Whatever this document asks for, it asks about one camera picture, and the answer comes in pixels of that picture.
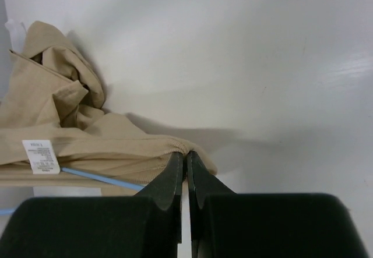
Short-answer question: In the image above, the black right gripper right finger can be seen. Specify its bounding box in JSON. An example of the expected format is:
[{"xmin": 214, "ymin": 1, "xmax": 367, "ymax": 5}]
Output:
[{"xmin": 186, "ymin": 151, "xmax": 368, "ymax": 257}]

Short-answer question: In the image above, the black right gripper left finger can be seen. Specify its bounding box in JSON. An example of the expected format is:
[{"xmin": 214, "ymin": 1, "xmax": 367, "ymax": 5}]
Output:
[{"xmin": 1, "ymin": 153, "xmax": 184, "ymax": 257}]

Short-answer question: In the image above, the light blue wire hanger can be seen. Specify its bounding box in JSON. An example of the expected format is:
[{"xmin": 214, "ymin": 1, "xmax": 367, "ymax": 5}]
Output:
[{"xmin": 0, "ymin": 166, "xmax": 146, "ymax": 217}]

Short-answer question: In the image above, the beige t shirt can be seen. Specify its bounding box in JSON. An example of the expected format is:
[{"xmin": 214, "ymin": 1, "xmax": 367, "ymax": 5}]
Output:
[{"xmin": 1, "ymin": 21, "xmax": 217, "ymax": 196}]

